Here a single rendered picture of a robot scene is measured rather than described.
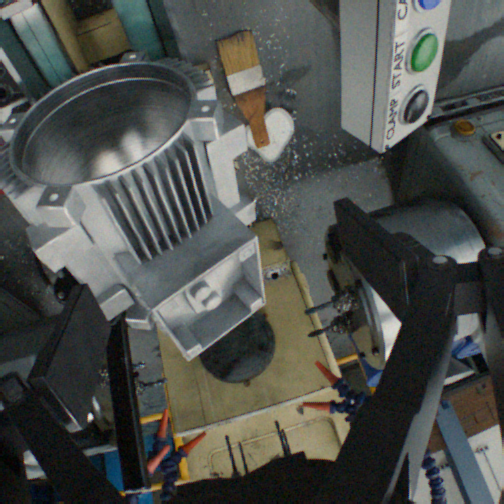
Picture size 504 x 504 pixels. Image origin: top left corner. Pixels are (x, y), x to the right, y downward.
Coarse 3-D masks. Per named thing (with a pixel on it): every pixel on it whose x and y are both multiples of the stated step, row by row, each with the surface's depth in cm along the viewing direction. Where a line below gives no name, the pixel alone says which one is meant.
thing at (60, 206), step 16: (192, 112) 28; (208, 112) 28; (0, 128) 31; (192, 128) 29; (208, 128) 28; (48, 192) 25; (64, 192) 25; (48, 208) 24; (64, 208) 24; (80, 208) 26; (48, 224) 26; (64, 224) 26; (128, 320) 39; (144, 320) 39
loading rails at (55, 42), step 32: (0, 0) 29; (32, 0) 28; (64, 0) 37; (128, 0) 31; (160, 0) 31; (0, 32) 29; (32, 32) 31; (64, 32) 35; (96, 32) 39; (128, 32) 33; (160, 32) 34; (32, 64) 33; (64, 64) 34; (96, 64) 45; (32, 96) 34
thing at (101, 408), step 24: (0, 336) 60; (24, 336) 58; (48, 336) 56; (0, 360) 55; (24, 360) 54; (144, 384) 67; (0, 408) 52; (96, 408) 55; (72, 432) 53; (96, 432) 53; (24, 456) 54
